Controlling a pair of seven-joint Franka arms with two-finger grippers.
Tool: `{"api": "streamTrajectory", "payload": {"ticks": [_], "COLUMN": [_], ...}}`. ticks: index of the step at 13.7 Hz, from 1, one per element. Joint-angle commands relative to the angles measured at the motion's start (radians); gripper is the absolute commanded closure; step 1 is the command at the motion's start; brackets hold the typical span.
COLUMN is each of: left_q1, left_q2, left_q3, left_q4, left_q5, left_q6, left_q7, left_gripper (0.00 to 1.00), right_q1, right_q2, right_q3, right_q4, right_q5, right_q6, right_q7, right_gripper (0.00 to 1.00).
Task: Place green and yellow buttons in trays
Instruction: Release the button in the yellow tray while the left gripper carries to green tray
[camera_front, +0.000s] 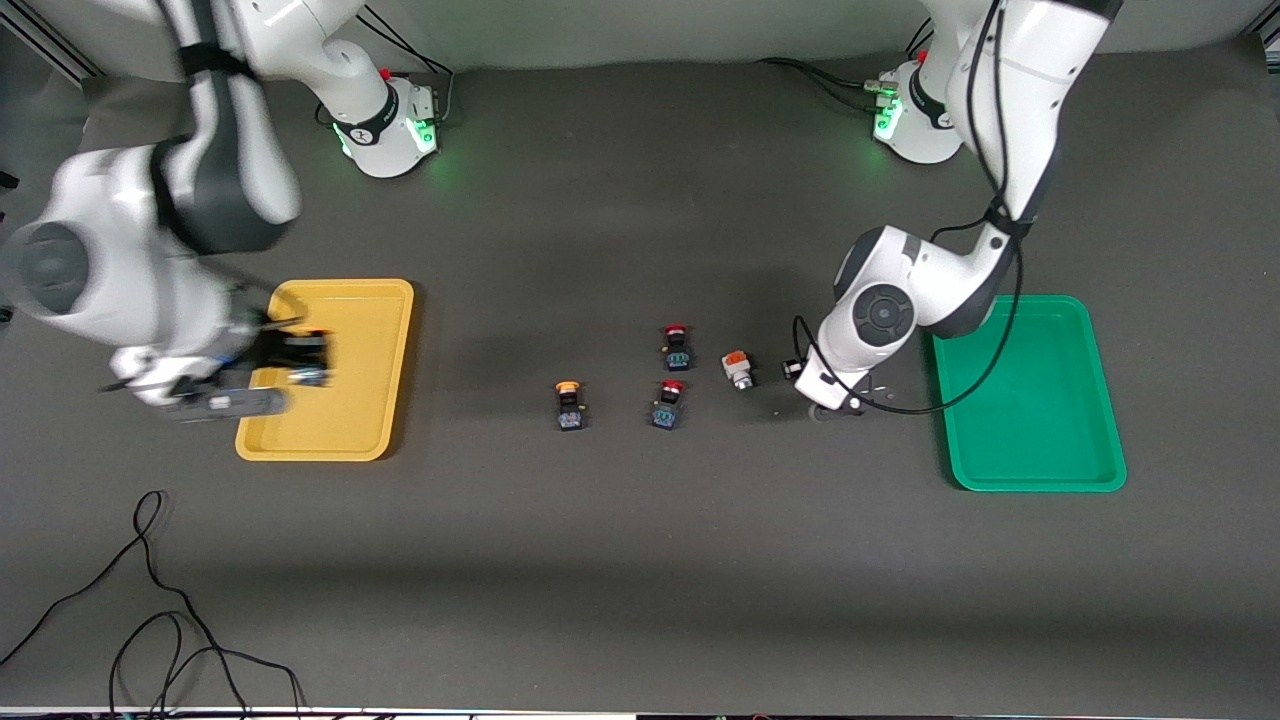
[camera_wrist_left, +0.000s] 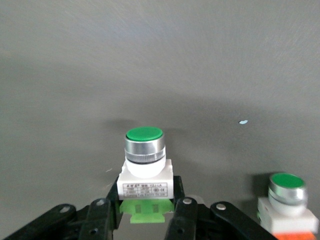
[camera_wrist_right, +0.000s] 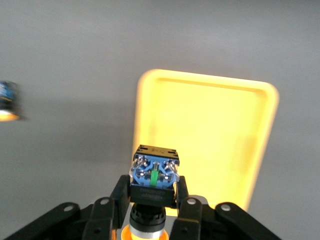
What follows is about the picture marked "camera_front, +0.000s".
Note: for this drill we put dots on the dark grey table mat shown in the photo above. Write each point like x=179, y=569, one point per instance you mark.
x=640, y=550

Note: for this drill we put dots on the red-capped black push button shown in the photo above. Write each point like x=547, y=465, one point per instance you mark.
x=677, y=352
x=667, y=412

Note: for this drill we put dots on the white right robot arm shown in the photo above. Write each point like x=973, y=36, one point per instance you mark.
x=100, y=280

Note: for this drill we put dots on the orange-topped white push button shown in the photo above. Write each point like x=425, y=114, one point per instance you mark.
x=737, y=368

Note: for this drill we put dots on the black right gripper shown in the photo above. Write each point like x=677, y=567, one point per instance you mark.
x=283, y=352

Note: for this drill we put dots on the aluminium frame rail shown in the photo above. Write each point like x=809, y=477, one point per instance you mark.
x=60, y=55

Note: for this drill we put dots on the yellow plastic tray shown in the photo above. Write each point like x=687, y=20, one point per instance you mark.
x=340, y=420

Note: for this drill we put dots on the green plastic tray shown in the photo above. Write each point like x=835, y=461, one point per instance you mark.
x=1030, y=430

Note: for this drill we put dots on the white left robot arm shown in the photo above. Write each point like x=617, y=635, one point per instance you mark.
x=880, y=315

